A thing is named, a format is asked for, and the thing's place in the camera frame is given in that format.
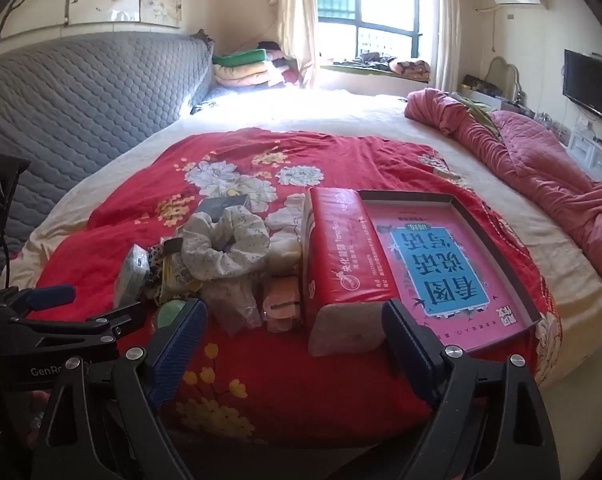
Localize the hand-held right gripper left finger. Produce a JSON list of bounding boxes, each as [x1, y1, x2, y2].
[[31, 299, 208, 480]]

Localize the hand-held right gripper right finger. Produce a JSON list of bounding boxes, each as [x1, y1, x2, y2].
[[381, 300, 574, 480]]

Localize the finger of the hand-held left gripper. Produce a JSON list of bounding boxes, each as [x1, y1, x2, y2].
[[23, 302, 146, 343], [0, 285, 76, 316]]

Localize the mint green sponge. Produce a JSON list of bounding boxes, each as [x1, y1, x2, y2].
[[156, 300, 186, 328]]

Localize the small green-white tissue pack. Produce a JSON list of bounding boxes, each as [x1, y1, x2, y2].
[[113, 245, 152, 308]]

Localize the beige socks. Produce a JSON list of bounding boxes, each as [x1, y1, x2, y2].
[[206, 275, 262, 336]]

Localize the yellow printed packet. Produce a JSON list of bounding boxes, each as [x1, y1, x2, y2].
[[151, 237, 204, 306]]

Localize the pink socks pack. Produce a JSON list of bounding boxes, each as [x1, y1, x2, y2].
[[261, 275, 306, 333]]

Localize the white floral scrunchie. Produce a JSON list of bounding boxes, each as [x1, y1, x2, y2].
[[181, 207, 272, 281]]

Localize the red tissue pack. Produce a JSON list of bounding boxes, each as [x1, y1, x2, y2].
[[301, 187, 402, 358]]

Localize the grey cardboard box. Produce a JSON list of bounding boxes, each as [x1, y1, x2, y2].
[[356, 190, 542, 356]]

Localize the cream cloth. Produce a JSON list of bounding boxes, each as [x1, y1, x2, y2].
[[266, 237, 304, 281]]

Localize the dark square box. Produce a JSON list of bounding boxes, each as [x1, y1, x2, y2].
[[198, 195, 252, 216]]

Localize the pink picture book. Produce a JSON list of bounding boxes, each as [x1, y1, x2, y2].
[[368, 202, 529, 351]]

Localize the red floral blanket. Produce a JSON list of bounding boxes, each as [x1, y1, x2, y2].
[[28, 127, 562, 480]]

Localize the grey quilted headboard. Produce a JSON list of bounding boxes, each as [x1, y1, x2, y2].
[[0, 30, 214, 281]]

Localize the pink quilt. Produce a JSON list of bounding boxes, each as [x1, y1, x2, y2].
[[405, 87, 602, 286]]

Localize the green cloth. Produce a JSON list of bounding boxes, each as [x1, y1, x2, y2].
[[461, 97, 502, 136]]

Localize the cluster of cosmetic bottles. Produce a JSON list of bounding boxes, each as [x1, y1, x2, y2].
[[536, 110, 569, 141]]

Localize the white drawer cabinet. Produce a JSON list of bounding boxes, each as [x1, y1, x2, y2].
[[568, 127, 602, 186]]

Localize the dressing table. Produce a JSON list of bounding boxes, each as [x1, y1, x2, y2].
[[461, 75, 536, 111]]

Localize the stack of folded bedding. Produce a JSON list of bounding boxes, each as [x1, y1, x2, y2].
[[215, 60, 286, 88]]

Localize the floral quilt heap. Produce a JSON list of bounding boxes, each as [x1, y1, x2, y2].
[[356, 52, 432, 81]]

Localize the green window bench cushion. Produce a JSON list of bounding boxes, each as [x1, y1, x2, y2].
[[321, 62, 429, 83]]

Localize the vanity mirror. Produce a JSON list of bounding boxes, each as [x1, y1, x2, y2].
[[483, 56, 524, 98]]

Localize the green folded blanket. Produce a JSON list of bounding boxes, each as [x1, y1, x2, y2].
[[213, 49, 269, 67]]

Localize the dark clothes pile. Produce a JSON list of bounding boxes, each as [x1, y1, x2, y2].
[[258, 40, 302, 86]]

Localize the black television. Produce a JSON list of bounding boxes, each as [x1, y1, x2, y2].
[[563, 49, 602, 128]]

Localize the cream curtain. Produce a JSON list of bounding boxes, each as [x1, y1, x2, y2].
[[428, 0, 462, 93], [278, 0, 316, 88]]

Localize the window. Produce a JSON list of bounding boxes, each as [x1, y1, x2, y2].
[[313, 0, 432, 61]]

